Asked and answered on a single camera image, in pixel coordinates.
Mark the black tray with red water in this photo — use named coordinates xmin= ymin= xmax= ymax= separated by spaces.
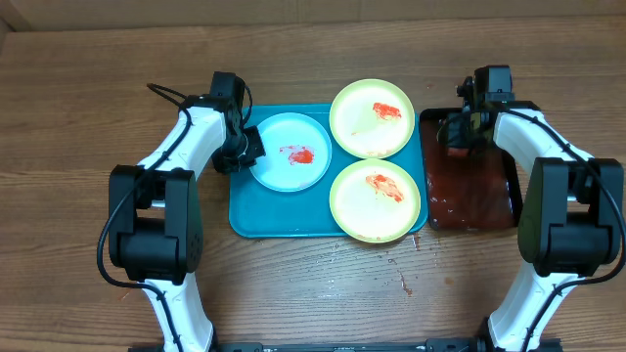
xmin=419 ymin=109 xmax=522 ymax=231

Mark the teal plastic tray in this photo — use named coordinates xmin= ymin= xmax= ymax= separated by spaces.
xmin=229 ymin=103 xmax=428 ymax=239

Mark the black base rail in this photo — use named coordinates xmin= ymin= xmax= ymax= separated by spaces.
xmin=127 ymin=336 xmax=563 ymax=352

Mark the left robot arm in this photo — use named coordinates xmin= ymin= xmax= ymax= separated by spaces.
xmin=97 ymin=92 xmax=262 ymax=351

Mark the light blue plate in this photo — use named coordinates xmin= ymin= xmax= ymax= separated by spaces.
xmin=250 ymin=112 xmax=333 ymax=192

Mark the yellow-green plate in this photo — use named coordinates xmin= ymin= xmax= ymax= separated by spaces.
xmin=329 ymin=159 xmax=424 ymax=243
xmin=329 ymin=78 xmax=415 ymax=158

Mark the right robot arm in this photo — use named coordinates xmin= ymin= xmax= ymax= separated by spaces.
xmin=436 ymin=104 xmax=625 ymax=351

